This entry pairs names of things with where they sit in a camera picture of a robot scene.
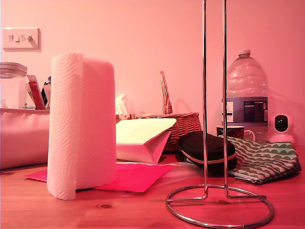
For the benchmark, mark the metallic paper towel stand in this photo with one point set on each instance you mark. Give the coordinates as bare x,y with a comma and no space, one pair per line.
204,95

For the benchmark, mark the white paper towel roll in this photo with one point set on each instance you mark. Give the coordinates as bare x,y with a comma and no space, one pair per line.
81,119

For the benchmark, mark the white folded paper bag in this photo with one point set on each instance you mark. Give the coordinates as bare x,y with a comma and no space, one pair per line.
140,133

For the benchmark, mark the gingerbread print tissue box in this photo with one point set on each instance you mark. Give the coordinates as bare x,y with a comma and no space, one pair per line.
122,105

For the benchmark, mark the pink plastic folder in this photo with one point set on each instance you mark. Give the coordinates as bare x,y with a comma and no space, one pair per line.
138,177

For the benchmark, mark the black zipped pencil case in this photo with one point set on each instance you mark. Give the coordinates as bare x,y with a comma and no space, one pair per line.
214,148

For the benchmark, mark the dark patterned mug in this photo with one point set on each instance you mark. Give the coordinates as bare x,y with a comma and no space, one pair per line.
234,132

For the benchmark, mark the large clear water bottle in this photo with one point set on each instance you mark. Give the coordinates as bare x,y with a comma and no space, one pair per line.
247,83

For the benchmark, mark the black and white carton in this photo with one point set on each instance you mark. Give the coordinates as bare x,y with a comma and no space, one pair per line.
45,95

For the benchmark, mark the red and white carton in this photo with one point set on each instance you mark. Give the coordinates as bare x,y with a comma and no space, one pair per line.
35,93

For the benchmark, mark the green wave pattern pouch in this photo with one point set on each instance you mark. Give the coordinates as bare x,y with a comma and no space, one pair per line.
267,159

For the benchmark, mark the white padded organiser pouch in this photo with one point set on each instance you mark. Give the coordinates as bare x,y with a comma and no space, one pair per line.
23,138

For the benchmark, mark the glass jar with lid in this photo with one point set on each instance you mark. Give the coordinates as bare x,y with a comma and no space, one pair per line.
12,90

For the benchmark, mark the small white round camera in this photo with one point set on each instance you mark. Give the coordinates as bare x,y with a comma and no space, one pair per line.
282,136

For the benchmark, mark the white wall light switch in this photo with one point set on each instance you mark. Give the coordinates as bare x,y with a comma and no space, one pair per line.
21,45

